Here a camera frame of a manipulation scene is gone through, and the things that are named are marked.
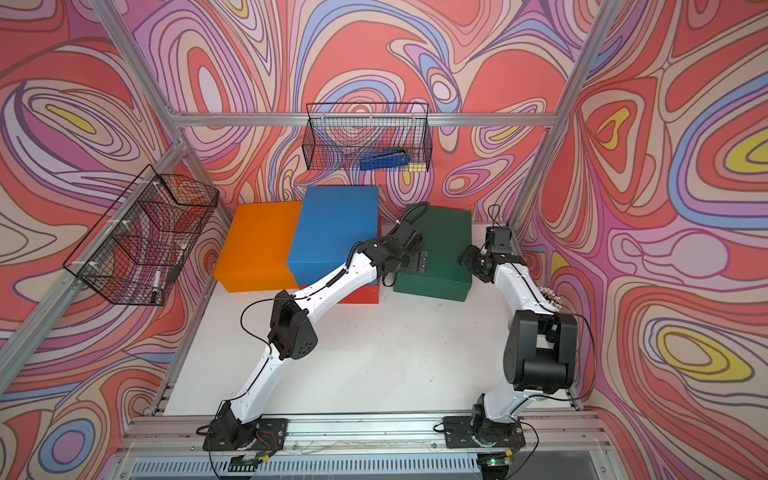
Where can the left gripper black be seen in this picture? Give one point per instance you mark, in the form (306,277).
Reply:
(415,265)

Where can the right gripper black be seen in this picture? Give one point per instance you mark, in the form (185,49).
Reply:
(467,260)

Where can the green shoebox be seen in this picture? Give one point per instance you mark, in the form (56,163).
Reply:
(439,274)

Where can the blue shoebox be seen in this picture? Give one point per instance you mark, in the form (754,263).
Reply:
(331,220)

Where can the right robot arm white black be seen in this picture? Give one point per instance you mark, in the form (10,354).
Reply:
(539,357)

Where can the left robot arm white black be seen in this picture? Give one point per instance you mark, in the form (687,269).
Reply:
(292,334)

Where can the cup of pencils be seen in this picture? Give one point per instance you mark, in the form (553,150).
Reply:
(551,300)

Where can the yellow item in basket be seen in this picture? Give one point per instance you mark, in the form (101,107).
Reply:
(415,168)

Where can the blue tool in basket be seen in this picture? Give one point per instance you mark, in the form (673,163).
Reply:
(385,159)

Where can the orange shoebox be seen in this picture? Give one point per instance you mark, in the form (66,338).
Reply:
(255,253)

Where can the marker pen in basket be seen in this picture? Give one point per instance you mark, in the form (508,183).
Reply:
(155,292)

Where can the black wire basket back wall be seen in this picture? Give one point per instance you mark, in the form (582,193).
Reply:
(338,134)

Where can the black wire basket wall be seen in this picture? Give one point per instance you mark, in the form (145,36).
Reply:
(338,134)
(153,225)

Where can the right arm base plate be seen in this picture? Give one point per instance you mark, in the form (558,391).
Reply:
(464,432)

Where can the aluminium front rail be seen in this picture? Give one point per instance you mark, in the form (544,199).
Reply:
(549,444)

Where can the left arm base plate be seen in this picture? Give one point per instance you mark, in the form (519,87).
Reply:
(263,435)

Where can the black wire basket left wall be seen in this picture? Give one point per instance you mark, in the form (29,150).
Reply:
(153,225)

